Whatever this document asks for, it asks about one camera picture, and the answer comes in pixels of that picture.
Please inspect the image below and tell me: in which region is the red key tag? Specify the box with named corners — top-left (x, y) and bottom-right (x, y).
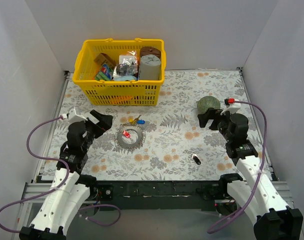
top-left (123, 130), bottom-right (131, 139)

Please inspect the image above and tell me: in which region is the blue key tag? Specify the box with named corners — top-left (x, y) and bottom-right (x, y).
top-left (137, 120), bottom-right (145, 125)

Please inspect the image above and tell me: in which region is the metal ring disc with keyrings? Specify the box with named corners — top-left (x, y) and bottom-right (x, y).
top-left (115, 123), bottom-right (146, 151)

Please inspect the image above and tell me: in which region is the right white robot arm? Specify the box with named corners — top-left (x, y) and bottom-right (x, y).
top-left (198, 108), bottom-right (303, 240)

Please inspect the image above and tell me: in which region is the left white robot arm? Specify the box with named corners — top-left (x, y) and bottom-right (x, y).
top-left (19, 108), bottom-right (113, 240)

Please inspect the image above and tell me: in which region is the green woven ball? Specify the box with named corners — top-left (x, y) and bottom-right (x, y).
top-left (197, 95), bottom-right (221, 114)

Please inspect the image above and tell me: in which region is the yellow plastic basket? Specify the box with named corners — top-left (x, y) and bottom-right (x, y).
top-left (73, 38), bottom-right (166, 106)

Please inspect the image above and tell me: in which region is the green snack packet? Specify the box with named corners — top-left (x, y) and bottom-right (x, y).
top-left (94, 63), bottom-right (113, 81)

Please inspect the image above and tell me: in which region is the silver foil bag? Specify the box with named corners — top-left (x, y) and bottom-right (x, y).
top-left (113, 50), bottom-right (139, 81)

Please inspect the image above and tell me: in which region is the floral patterned mat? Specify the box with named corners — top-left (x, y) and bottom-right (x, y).
top-left (41, 70), bottom-right (272, 181)

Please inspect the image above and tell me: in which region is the brown cardboard box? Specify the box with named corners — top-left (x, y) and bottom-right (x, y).
top-left (94, 52), bottom-right (116, 68)

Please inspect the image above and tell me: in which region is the brown cylinder roll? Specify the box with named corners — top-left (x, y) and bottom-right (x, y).
top-left (140, 46), bottom-right (161, 59)

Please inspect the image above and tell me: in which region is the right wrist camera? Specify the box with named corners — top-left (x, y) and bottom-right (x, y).
top-left (220, 98), bottom-right (241, 116)

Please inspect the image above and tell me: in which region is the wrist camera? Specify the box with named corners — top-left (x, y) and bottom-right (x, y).
top-left (61, 107), bottom-right (87, 124)
top-left (220, 98), bottom-right (241, 116)

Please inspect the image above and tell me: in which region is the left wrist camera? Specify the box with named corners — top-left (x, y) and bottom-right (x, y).
top-left (61, 107), bottom-right (87, 124)

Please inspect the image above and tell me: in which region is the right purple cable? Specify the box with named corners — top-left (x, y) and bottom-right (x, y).
top-left (207, 100), bottom-right (267, 235)

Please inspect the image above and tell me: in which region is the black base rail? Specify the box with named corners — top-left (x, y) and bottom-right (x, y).
top-left (84, 180), bottom-right (237, 215)

